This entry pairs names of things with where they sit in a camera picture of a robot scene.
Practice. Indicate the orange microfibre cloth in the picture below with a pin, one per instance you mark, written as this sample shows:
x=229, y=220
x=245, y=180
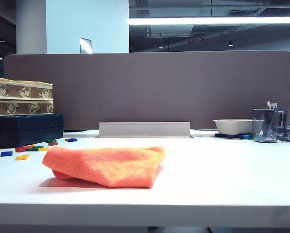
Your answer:
x=110, y=167

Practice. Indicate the blue and red letter magnet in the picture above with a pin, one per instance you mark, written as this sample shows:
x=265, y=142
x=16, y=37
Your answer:
x=72, y=139

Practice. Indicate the green letter magnet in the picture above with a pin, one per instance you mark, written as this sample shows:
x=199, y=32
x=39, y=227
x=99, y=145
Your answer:
x=37, y=148
x=50, y=140

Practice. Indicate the yellow letter magnet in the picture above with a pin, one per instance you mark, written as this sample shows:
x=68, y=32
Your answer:
x=22, y=157
x=44, y=148

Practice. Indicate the orange letter magnet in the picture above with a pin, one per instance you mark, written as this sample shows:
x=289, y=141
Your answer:
x=31, y=146

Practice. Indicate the brown desk partition panel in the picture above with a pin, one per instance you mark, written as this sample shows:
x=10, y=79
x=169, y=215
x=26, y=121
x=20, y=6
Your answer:
x=159, y=92

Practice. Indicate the white bowl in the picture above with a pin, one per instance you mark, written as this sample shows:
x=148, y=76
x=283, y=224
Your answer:
x=232, y=126

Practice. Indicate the red ceiling sign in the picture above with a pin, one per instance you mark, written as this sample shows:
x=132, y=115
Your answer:
x=196, y=39

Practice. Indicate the black pendant lamp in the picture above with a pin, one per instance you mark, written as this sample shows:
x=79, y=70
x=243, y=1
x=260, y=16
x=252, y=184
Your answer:
x=230, y=44

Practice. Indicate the ceiling light strip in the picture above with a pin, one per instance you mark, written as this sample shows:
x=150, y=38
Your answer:
x=208, y=20

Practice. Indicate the dark blue case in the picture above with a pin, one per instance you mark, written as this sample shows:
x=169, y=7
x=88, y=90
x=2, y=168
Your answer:
x=25, y=131

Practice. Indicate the grey transparent cup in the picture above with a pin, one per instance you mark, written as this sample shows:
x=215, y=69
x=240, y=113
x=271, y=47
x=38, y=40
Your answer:
x=265, y=128

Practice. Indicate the brown cartoon print box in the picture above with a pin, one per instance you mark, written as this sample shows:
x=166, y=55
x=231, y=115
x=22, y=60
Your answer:
x=23, y=108
x=13, y=91

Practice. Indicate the utensils in cup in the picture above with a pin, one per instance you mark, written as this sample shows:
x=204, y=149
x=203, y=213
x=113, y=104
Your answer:
x=272, y=105

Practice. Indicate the clear plastic holder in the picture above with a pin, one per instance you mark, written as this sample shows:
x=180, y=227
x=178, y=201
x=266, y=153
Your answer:
x=283, y=119

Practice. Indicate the white column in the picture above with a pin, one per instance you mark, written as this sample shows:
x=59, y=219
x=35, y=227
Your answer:
x=30, y=26

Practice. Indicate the silver wall sign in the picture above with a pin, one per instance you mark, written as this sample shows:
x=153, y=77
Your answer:
x=85, y=45

